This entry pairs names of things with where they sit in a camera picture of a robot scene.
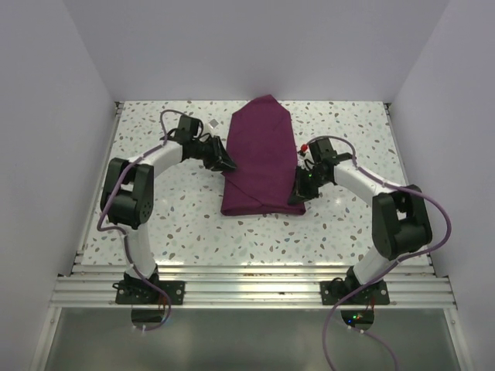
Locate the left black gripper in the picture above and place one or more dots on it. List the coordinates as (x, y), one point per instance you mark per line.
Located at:
(227, 163)

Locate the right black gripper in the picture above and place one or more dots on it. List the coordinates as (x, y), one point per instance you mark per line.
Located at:
(301, 193)

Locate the purple cloth drape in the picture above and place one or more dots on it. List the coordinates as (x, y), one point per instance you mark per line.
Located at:
(261, 143)

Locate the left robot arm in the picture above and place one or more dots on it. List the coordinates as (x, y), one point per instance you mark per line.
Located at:
(127, 198)

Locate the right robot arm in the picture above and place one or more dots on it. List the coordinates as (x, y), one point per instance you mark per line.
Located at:
(399, 219)

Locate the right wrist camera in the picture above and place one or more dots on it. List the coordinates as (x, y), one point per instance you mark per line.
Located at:
(305, 158)

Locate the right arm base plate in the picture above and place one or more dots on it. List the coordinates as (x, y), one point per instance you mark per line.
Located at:
(333, 291)

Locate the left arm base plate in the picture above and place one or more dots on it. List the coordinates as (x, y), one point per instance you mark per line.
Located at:
(166, 290)

